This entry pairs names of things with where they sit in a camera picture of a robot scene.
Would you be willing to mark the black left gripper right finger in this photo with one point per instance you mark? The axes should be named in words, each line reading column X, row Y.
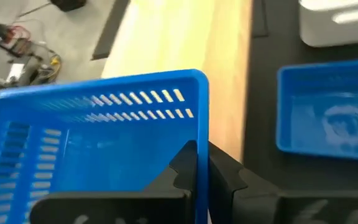
column 228, row 193

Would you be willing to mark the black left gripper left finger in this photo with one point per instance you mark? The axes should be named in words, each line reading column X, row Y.
column 166, row 205

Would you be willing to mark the blue slotted plastic basket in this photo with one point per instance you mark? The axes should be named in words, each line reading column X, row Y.
column 104, row 149

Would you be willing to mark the blue solid plastic basket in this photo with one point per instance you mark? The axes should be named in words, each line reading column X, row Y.
column 306, row 93

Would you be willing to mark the white plastic basket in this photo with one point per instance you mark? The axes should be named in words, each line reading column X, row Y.
column 319, row 28

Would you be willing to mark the black table mat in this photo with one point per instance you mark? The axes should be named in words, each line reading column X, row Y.
column 266, row 93

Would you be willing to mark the black round object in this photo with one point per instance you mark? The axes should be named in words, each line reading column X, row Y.
column 68, row 3

